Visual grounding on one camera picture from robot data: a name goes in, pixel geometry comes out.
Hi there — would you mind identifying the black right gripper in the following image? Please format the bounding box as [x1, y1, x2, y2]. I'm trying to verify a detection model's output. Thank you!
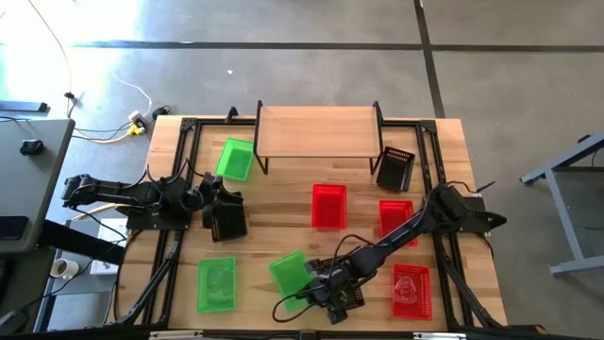
[306, 257, 364, 326]

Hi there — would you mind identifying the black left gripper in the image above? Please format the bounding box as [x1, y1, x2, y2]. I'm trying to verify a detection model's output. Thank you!
[193, 172, 244, 230]

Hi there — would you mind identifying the green plastic basket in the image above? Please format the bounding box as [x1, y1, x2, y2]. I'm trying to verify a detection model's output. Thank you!
[268, 249, 315, 314]
[195, 256, 238, 315]
[214, 137, 256, 183]

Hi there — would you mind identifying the red plastic basket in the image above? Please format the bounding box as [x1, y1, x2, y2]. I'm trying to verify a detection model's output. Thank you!
[378, 199, 419, 248]
[310, 183, 348, 231]
[391, 263, 433, 322]

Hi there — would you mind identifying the wooden shelf with black legs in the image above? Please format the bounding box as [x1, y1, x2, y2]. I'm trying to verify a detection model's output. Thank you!
[253, 99, 386, 176]

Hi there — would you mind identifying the white box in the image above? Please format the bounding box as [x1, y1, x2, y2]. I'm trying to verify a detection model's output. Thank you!
[89, 217, 129, 277]

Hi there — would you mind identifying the white power strip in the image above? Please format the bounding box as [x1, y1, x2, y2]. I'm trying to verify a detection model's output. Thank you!
[127, 110, 149, 129]

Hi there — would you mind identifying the black desk crossbar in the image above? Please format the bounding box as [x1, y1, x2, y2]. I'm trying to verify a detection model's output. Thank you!
[37, 218, 127, 266]

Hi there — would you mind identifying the white cup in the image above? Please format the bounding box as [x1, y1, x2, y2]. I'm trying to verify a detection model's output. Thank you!
[49, 258, 80, 281]

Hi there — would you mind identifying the grey desk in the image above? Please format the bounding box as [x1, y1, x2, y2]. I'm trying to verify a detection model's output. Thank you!
[0, 117, 76, 256]

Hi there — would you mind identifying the small black device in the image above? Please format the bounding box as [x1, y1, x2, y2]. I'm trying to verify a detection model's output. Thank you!
[19, 139, 45, 157]

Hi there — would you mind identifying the black phone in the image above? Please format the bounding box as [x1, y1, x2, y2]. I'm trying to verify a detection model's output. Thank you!
[0, 215, 29, 242]

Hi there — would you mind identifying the black aluminium table frame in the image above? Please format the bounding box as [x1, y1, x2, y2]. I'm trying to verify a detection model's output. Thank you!
[107, 106, 544, 340]

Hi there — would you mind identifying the silver camera bracket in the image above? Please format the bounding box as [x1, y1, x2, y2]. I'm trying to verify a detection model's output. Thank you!
[148, 330, 204, 340]
[412, 331, 468, 340]

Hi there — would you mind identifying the yellow cable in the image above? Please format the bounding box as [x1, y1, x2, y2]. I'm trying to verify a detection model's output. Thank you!
[70, 202, 133, 223]
[73, 123, 146, 145]

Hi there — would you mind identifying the white cable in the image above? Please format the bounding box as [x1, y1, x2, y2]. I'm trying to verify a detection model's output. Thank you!
[110, 70, 155, 117]

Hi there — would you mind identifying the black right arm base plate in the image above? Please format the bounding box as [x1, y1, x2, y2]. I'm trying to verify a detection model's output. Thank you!
[424, 194, 509, 236]

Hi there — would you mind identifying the thin tan cable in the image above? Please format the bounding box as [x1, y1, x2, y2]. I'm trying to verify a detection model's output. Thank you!
[26, 0, 75, 119]

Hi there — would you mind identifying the grey metal table frame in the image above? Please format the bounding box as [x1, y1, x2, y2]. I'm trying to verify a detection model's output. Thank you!
[519, 131, 604, 278]

